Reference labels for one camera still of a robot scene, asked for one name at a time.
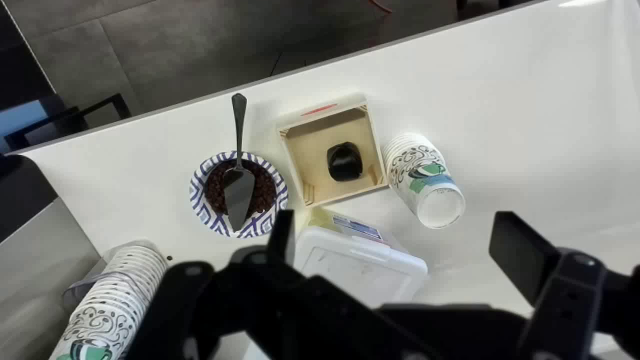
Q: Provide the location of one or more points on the blue patterned paper bowl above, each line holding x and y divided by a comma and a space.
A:
202, 210

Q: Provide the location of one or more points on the white plastic lidded container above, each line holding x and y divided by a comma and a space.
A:
361, 267

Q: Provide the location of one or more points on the black chair with blue seat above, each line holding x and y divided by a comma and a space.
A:
27, 120

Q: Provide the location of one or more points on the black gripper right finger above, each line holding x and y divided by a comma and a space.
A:
572, 301

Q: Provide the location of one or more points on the stack of patterned paper cups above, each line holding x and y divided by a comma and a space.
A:
112, 307

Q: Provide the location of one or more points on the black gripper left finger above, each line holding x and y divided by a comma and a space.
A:
267, 307

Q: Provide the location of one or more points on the patterned paper cup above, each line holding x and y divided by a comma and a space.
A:
427, 183

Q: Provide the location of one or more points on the small black rounded object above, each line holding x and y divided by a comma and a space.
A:
345, 163

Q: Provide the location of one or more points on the open wooden box red label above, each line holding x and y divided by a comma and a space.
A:
313, 150

